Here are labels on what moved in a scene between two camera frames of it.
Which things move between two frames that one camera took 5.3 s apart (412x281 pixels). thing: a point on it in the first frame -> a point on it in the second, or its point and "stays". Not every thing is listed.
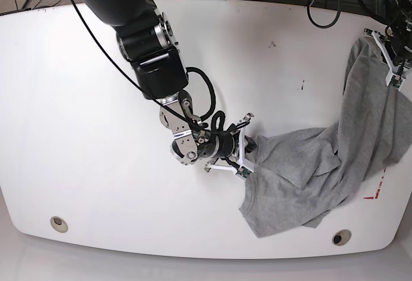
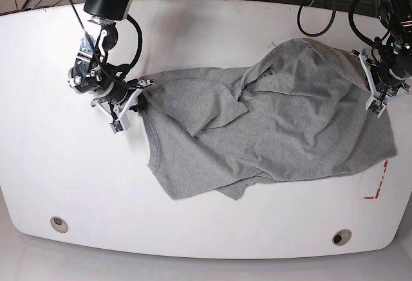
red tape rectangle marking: x=378 y=188 stays
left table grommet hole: x=59 y=224 stays
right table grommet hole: x=340 y=237 stays
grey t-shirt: x=304 y=176 -> x=304 y=108
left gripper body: x=243 y=168 -> x=118 y=112
